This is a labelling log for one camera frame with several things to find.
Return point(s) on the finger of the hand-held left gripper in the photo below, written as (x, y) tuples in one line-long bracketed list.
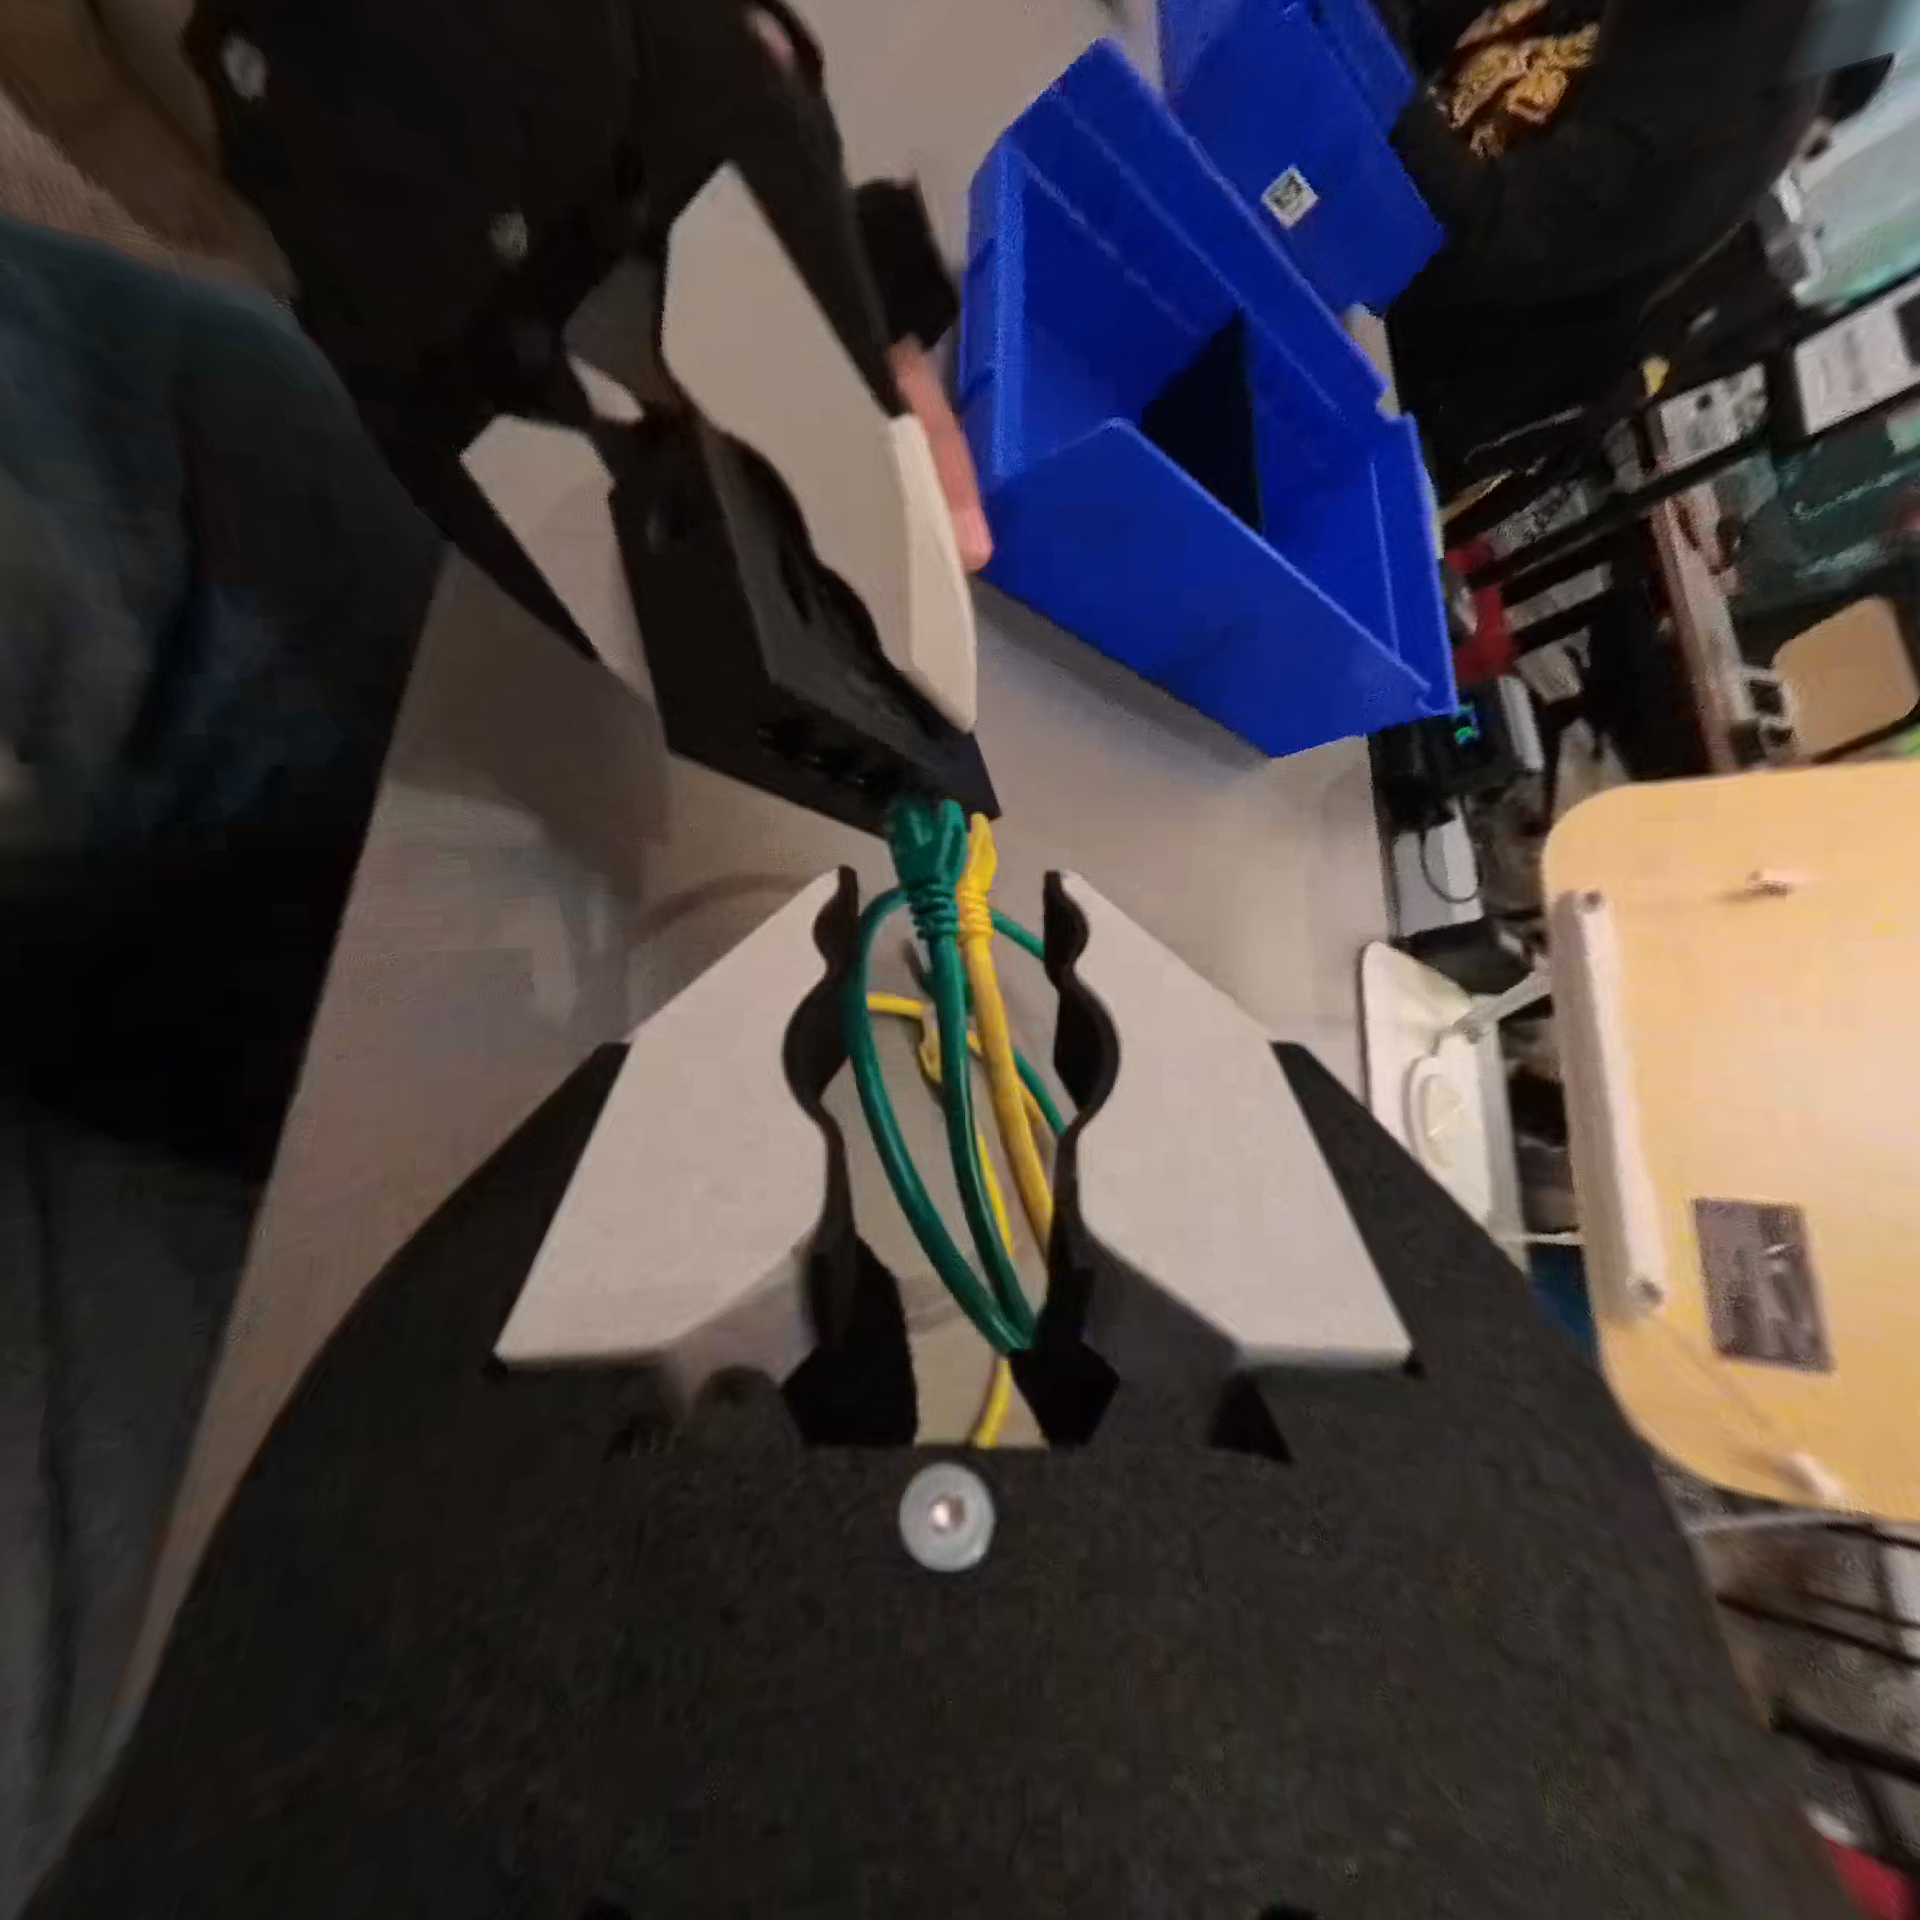
[(809, 373), (541, 496)]

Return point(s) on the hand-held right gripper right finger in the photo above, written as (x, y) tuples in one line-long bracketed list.
[(1229, 1204)]

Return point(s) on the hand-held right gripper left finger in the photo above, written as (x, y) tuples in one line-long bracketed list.
[(679, 1204)]

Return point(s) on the black ethernet switch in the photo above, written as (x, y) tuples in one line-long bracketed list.
[(749, 659)]

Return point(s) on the blue storage bin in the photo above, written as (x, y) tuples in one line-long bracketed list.
[(1170, 598)]

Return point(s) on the person's left hand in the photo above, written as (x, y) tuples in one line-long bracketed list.
[(938, 452)]

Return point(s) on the person's dark trousers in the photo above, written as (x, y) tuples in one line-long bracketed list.
[(182, 678)]

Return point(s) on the black power station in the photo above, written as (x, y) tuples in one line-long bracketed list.
[(1449, 758)]

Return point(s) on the wooden stand with white base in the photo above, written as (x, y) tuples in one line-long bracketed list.
[(1770, 1051)]

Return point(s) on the blue bin with white sticker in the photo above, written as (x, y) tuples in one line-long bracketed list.
[(1319, 138)]

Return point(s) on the wooden panel black frame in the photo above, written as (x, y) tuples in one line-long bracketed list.
[(1854, 678)]

